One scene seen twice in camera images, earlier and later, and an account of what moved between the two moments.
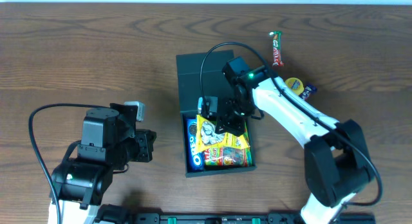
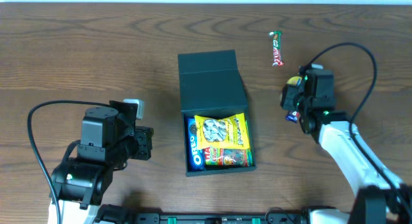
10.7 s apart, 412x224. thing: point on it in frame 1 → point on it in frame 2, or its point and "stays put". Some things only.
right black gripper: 229,120 → 287,97
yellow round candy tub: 295,85 stays put
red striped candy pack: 277,48 stays put
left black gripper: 145,145 stays put
